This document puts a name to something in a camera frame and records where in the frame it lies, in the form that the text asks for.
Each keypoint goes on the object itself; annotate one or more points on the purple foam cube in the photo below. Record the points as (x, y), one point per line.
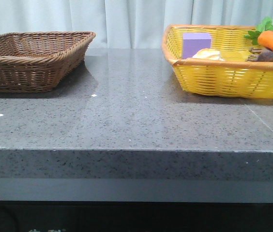
(192, 42)

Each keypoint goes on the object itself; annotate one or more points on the brown toy animal figure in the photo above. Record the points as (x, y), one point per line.
(260, 55)

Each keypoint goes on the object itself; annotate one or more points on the yellow wicker basket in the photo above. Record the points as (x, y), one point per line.
(231, 77)

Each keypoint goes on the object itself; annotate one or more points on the white curtain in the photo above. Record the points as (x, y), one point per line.
(127, 23)

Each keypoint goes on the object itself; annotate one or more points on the brown wicker basket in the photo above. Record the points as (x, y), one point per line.
(32, 62)

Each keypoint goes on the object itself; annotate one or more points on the toy croissant bread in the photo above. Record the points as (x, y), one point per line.
(209, 53)

